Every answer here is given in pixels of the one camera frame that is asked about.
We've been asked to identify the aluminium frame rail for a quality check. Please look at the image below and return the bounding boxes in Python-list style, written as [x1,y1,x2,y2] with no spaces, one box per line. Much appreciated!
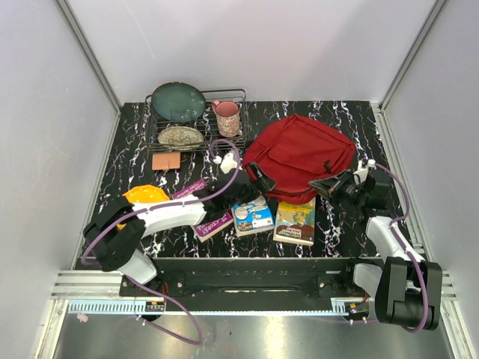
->
[50,271,460,315]

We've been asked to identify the purple treehouse book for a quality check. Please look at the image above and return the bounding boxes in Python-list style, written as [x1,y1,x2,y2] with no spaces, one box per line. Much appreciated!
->
[172,179,234,242]

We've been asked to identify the beige patterned plate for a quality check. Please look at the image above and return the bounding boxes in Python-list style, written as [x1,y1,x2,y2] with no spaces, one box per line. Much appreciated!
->
[157,126,204,150]

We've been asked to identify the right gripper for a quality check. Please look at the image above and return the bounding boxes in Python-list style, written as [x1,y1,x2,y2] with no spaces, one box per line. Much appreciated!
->
[308,170,367,207]

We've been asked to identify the pink patterned mug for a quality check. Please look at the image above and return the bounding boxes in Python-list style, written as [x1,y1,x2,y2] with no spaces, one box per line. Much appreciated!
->
[212,100,240,138]

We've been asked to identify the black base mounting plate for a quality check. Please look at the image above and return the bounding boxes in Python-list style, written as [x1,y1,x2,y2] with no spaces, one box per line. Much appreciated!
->
[118,257,386,298]

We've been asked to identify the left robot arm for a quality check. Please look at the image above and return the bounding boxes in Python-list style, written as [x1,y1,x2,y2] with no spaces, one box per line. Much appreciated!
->
[81,163,275,296]

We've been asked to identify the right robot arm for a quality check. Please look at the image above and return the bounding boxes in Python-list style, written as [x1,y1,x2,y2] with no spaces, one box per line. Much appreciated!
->
[310,171,442,332]

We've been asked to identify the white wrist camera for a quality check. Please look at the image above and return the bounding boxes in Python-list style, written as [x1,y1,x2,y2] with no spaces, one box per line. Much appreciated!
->
[353,159,376,185]
[213,151,238,174]

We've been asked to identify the teal round plate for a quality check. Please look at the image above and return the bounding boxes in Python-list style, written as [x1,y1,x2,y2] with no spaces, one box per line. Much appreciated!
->
[151,82,206,123]

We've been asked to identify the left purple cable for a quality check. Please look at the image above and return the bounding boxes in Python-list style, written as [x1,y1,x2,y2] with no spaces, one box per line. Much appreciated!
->
[80,139,241,346]

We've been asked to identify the red student backpack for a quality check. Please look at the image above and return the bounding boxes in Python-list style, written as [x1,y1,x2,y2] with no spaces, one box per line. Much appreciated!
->
[242,114,356,204]

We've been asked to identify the yellow illustrated book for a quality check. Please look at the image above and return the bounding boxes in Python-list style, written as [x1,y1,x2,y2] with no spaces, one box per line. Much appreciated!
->
[273,198,316,246]

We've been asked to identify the orange yellow plate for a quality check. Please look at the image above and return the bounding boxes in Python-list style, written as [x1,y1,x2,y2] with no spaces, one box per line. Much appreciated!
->
[115,184,170,231]

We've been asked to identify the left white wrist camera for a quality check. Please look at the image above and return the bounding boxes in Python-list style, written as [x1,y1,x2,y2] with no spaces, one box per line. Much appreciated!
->
[213,151,238,174]

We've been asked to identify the pink leather wallet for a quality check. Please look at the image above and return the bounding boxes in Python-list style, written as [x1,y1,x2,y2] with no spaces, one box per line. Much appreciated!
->
[152,152,181,171]

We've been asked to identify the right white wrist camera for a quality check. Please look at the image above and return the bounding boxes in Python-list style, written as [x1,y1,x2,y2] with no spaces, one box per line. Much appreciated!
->
[353,159,376,185]

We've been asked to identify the blue cartoon book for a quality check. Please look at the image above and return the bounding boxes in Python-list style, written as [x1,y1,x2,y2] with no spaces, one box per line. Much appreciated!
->
[231,196,275,237]

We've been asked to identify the dark wire dish rack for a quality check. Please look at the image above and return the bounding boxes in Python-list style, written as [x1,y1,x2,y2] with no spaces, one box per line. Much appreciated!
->
[140,88,252,153]

